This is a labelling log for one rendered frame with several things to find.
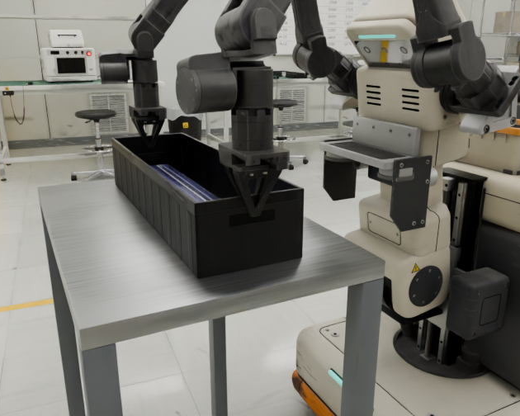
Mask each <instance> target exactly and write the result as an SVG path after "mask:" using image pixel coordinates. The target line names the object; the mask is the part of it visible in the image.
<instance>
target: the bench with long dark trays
mask: <svg viewBox="0 0 520 416"><path fill-rule="evenodd" d="M274 77H277V76H273V87H276V86H278V87H303V86H329V81H328V78H327V77H325V78H317V79H315V80H314V81H313V80H311V79H310V75H308V76H307V78H283V77H279V79H275V78H274ZM343 129H344V130H349V131H352V127H348V126H345V125H343V110H339V117H338V135H325V136H313V137H301V138H295V140H292V141H287V142H283V143H293V142H304V141H316V140H326V139H342V138H351V137H348V136H345V135H343ZM210 139H212V140H214V141H215V142H217V143H227V142H229V112H228V111H224V140H222V139H219V138H217V137H215V136H213V135H212V134H211V133H210V113H209V112H208V113H206V143H207V144H208V145H210Z"/></svg>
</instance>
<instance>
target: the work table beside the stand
mask: <svg viewBox="0 0 520 416"><path fill-rule="evenodd" d="M37 188H38V195H39V201H40V212H41V219H42V224H43V230H44V236H45V248H46V254H47V260H48V267H49V273H50V284H51V290H52V296H53V302H54V313H55V320H56V326H57V332H58V338H59V350H60V356H61V362H62V368H63V374H64V385H65V392H66V398H67V404H68V410H69V416H86V413H85V406H84V399H83V389H84V396H85V403H86V410H87V416H123V412H122V403H121V387H120V378H119V370H118V361H117V353H116V343H118V342H122V341H125V340H129V339H132V338H139V337H143V336H146V335H150V334H153V333H159V332H162V331H167V330H170V329H176V328H180V327H183V326H187V325H190V324H197V323H200V322H204V321H207V320H208V323H209V347H210V393H211V416H228V402H227V366H226V331H225V316H228V315H232V314H237V313H241V312H244V311H248V310H254V309H257V308H262V307H265V306H269V305H274V304H278V303H281V302H285V301H288V300H295V299H299V298H302V297H306V296H309V295H315V294H319V293H323V292H326V291H332V290H336V289H339V288H343V287H346V286H347V313H346V328H345V342H344V356H343V384H342V398H341V413H340V416H373V407H374V396H375V386H376V367H377V356H378V346H379V336H380V325H381V306H382V296H383V285H384V278H383V277H384V275H385V260H384V259H382V258H379V257H378V256H376V255H375V254H373V253H371V252H369V251H367V250H365V249H364V248H362V247H360V246H358V245H356V244H355V243H353V242H351V241H349V240H347V239H345V238H344V237H342V236H340V235H338V234H336V233H334V232H333V231H331V230H329V229H327V228H325V227H323V226H322V225H320V224H318V223H316V222H314V221H313V220H311V219H309V218H307V217H305V216H304V219H303V250H302V258H296V259H291V260H287V261H284V262H276V263H272V264H267V265H263V266H259V267H252V268H248V269H243V270H239V271H235V272H228V273H224V274H219V275H215V276H211V277H203V278H200V279H198V278H197V277H196V276H195V275H194V274H193V273H192V272H191V270H190V269H189V268H188V267H187V266H186V264H185V263H184V262H183V261H182V260H181V259H180V257H179V256H178V255H176V254H175V252H174V251H173V250H172V249H171V248H170V247H169V246H168V244H167V243H166V242H165V241H164V240H163V238H162V237H161V236H160V235H159V234H158V233H157V231H156V230H155V229H154V228H153V227H152V226H151V224H150V223H149V222H148V221H147V220H146V219H145V218H144V217H143V216H142V215H141V214H140V212H139V211H138V210H137V209H136V208H135V206H134V205H133V204H132V203H131V202H130V201H129V199H128V198H127V197H126V196H125V195H124V194H123V192H122V191H121V190H120V189H119V188H118V187H117V185H116V182H115V178H114V179H107V180H99V181H91V182H76V183H69V184H61V185H53V186H45V187H37ZM75 329H76V333H77V336H78V348H77V341H76V334H75ZM78 350H79V356H80V363H81V370H82V377H83V388H82V381H81V374H80V367H79V360H78Z"/></svg>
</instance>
